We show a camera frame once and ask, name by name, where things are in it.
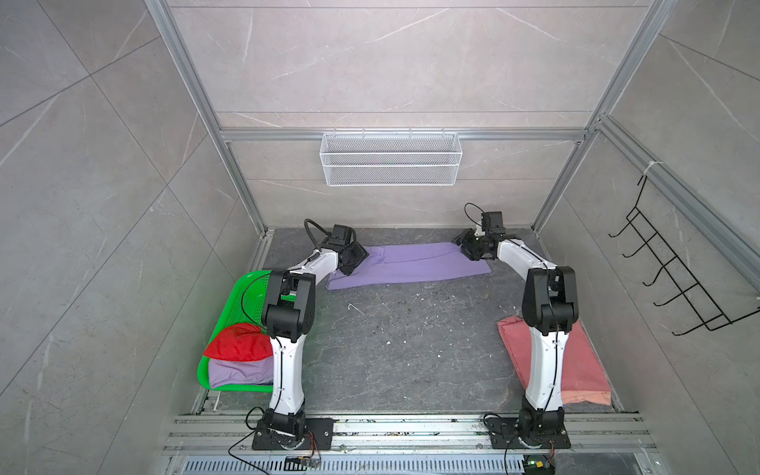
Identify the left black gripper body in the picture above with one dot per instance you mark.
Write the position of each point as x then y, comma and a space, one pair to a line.
356, 254

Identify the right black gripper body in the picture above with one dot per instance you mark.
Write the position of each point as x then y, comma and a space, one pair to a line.
474, 245

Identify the purple SHINE t-shirt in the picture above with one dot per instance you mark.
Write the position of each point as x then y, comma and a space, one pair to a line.
402, 264

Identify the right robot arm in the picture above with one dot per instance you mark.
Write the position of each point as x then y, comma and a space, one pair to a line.
549, 309

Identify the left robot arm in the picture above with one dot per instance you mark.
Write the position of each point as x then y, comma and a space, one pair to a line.
288, 315

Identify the green plastic basket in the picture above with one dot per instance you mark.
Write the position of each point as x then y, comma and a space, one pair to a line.
244, 305

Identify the red t-shirt in basket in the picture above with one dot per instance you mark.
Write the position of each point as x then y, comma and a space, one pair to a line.
240, 342

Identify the lilac t-shirt in basket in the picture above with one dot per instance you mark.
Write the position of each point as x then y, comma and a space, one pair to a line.
224, 373

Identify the folded pink t-shirt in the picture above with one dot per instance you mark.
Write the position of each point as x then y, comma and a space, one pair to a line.
583, 378

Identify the white wire mesh shelf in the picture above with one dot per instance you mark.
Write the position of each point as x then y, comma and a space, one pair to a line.
390, 159

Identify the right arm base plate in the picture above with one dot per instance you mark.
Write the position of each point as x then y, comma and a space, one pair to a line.
514, 433

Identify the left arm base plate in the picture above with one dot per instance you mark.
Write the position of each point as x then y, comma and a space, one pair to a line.
311, 433

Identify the aluminium rail base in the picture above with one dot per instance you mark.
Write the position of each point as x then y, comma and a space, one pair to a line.
606, 443

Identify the black wire hook rack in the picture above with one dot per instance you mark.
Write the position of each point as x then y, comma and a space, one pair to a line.
673, 269

